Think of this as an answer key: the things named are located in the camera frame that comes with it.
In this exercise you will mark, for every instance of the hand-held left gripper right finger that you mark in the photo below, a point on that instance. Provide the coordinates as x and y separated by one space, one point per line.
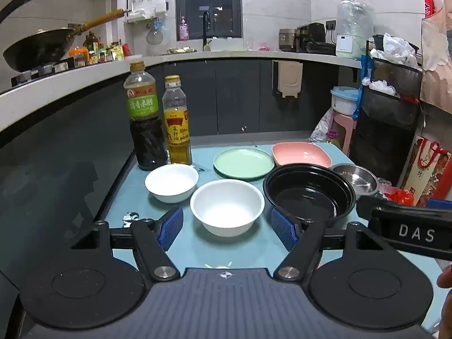
284 227

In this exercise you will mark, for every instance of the white container blue lid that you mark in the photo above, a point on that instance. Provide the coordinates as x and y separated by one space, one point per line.
344 102

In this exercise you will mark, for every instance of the dark window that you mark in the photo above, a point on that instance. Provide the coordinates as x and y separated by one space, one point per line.
219 7

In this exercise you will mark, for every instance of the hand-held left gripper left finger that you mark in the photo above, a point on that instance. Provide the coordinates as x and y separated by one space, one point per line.
171 227

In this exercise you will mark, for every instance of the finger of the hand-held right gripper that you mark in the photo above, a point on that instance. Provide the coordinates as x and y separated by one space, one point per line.
370 206
439 204

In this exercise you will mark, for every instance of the beige hanging bin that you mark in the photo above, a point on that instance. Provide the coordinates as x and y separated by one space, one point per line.
289 77

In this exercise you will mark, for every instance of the stainless steel bowl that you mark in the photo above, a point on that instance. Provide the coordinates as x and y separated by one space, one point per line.
356 180

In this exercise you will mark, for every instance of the beige paper bag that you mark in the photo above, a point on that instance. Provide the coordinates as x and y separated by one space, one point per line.
436 70

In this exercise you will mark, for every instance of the black faucet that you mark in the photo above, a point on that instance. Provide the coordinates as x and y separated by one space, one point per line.
206 24

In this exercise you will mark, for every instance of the pink soap bottle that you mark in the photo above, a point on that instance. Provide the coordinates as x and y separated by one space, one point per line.
183 31

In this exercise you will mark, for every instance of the dark vinegar bottle green label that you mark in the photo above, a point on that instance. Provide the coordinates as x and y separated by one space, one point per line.
148 141

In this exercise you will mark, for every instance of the dark kitchen cabinets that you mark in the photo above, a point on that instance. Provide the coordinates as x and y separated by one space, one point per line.
233 95

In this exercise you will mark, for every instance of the white bowl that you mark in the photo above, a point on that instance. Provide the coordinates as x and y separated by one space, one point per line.
226 208
171 183

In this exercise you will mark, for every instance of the pink plastic stool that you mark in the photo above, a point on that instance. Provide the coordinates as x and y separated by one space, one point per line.
344 123

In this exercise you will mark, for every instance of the white wall rack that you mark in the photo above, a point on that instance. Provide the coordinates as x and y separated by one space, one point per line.
146 3

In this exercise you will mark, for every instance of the white kitchen countertop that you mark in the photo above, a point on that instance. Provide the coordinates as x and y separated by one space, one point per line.
70 88

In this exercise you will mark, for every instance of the red patterned gift bag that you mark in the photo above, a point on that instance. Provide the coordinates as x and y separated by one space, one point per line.
423 176

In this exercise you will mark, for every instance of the black mesh rack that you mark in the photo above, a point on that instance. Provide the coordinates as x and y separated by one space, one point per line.
385 113

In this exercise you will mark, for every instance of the blue printed tablecloth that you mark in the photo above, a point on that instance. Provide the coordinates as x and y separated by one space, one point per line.
212 250

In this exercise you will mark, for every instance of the pink cloth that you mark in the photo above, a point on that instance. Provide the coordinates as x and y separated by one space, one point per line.
265 47

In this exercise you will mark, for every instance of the gas stove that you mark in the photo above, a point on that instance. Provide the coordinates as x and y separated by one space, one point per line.
35 70

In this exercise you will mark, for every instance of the white plastic bag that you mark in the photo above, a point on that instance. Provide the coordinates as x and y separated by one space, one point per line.
395 47
381 87

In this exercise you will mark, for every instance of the pink square dish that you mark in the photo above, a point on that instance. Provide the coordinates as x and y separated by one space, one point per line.
300 153

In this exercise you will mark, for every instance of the red plastic bag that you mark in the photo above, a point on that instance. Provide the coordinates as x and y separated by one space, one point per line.
399 196

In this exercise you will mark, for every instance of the black air fryer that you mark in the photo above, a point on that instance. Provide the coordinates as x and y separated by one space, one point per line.
314 35

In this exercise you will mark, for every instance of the row of seasoning bottles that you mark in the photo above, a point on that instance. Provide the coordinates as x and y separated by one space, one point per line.
106 53

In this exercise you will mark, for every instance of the white appliance plastic cover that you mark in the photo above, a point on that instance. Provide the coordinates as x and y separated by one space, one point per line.
353 31

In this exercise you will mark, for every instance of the person's right hand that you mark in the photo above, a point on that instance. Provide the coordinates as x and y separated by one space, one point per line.
445 277

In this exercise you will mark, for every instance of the green plate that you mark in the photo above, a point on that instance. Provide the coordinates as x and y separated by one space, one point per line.
243 162

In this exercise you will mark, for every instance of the black plastic bowl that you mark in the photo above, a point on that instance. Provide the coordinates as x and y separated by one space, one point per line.
307 190

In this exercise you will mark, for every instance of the hanging round strainer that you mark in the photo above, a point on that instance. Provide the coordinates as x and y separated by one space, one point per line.
154 37

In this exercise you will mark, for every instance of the blue plastic tool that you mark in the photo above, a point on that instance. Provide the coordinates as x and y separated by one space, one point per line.
363 74

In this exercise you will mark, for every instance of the orange lidded container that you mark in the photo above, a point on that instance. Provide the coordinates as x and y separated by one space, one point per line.
79 56

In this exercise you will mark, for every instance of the wall socket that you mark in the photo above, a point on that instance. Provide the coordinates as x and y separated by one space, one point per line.
330 25

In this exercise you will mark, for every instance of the silver rice cooker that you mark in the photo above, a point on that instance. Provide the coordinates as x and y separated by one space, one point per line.
287 40

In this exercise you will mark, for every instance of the silver patterned bag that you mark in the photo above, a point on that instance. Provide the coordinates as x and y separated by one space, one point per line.
321 130

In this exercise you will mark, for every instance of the yellow oil bottle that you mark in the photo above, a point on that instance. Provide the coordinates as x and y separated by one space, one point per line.
180 148

